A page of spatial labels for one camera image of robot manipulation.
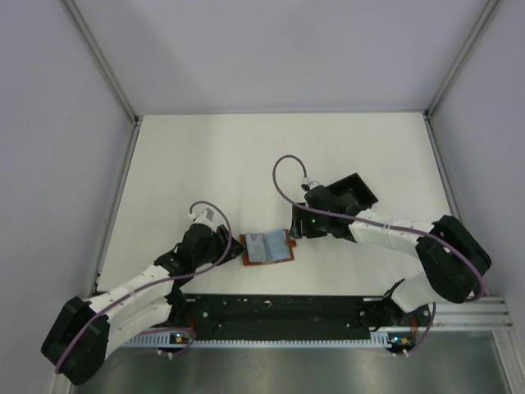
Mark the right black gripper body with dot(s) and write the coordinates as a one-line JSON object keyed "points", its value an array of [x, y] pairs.
{"points": [[309, 225]]}

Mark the brown leather card holder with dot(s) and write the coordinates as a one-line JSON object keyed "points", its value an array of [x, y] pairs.
{"points": [[267, 248]]}

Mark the black card rack box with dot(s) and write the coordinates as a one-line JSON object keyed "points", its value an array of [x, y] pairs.
{"points": [[354, 193]]}

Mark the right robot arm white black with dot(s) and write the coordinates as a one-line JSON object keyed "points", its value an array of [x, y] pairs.
{"points": [[453, 262]]}

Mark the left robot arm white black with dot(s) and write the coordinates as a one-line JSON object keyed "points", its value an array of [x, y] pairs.
{"points": [[86, 332]]}

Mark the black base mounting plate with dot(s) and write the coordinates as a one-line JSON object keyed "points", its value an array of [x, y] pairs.
{"points": [[290, 317]]}

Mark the grey slotted cable duct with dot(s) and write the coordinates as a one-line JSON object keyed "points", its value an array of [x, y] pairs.
{"points": [[377, 340]]}

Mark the aluminium front rail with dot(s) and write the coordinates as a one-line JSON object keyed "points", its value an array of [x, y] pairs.
{"points": [[486, 314]]}

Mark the left aluminium frame post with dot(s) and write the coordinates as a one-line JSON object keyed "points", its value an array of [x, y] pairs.
{"points": [[100, 60]]}

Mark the aluminium frame post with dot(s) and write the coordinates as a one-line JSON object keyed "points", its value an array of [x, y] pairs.
{"points": [[482, 23], [100, 60]]}

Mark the right aluminium frame post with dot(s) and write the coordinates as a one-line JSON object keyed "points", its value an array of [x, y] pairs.
{"points": [[482, 23]]}

